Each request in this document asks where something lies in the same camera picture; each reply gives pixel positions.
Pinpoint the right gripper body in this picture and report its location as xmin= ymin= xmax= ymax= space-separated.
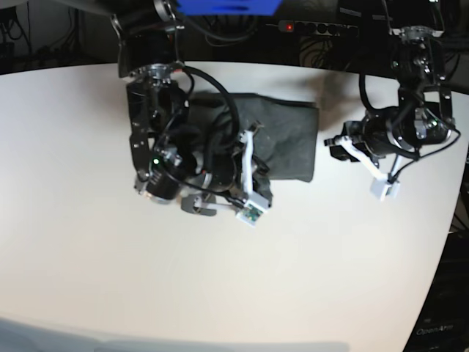
xmin=180 ymin=121 xmax=273 ymax=216

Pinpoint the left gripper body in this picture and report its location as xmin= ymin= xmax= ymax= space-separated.
xmin=324 ymin=109 xmax=453 ymax=177

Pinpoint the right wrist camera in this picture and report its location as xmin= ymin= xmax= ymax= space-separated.
xmin=236 ymin=199 xmax=270 ymax=227

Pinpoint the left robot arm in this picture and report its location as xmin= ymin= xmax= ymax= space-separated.
xmin=324 ymin=1 xmax=461 ymax=186

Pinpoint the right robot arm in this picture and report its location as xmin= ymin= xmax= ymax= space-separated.
xmin=111 ymin=1 xmax=271 ymax=221

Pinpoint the dark grey T-shirt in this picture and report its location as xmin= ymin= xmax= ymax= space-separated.
xmin=189 ymin=92 xmax=319 ymax=183

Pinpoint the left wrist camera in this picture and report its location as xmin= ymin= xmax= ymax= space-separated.
xmin=370 ymin=179 xmax=400 ymax=202

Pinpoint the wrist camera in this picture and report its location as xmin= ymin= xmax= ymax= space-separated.
xmin=236 ymin=199 xmax=270 ymax=227
xmin=370 ymin=179 xmax=400 ymax=202

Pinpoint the black OpenArm base box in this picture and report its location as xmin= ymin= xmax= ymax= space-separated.
xmin=404 ymin=232 xmax=468 ymax=351

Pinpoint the blue plastic bin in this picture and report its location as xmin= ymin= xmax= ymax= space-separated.
xmin=176 ymin=0 xmax=281 ymax=16

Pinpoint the black power strip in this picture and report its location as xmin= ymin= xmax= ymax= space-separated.
xmin=278 ymin=21 xmax=359 ymax=38

